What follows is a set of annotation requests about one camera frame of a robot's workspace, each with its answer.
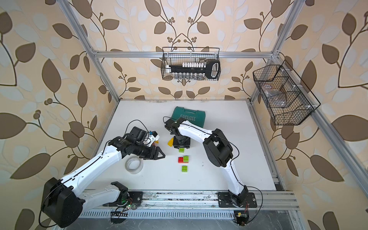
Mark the black socket set rail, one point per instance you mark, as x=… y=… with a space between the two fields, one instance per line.
x=208 y=69

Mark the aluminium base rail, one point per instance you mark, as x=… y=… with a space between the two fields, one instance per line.
x=211 y=200

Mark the back wire basket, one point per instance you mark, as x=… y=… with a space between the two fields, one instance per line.
x=179 y=55

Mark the clear plastic bag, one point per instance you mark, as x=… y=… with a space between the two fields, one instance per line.
x=275 y=98

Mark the right wire basket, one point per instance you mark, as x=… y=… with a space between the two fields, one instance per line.
x=287 y=97

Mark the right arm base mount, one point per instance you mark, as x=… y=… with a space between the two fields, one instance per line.
x=229 y=200

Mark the wire basket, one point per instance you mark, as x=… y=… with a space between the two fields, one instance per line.
x=287 y=97
x=179 y=55

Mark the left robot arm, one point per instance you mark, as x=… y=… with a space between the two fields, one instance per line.
x=65 y=199

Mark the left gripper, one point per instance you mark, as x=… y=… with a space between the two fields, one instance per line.
x=155 y=153

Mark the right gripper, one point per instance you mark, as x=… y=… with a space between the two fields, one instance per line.
x=186 y=145

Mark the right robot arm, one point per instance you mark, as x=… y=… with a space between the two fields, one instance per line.
x=218 y=150

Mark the green tool case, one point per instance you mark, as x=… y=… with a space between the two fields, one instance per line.
x=196 y=117

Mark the clear tape roll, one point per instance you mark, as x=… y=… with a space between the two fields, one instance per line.
x=134 y=165

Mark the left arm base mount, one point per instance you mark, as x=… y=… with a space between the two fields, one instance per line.
x=130 y=199

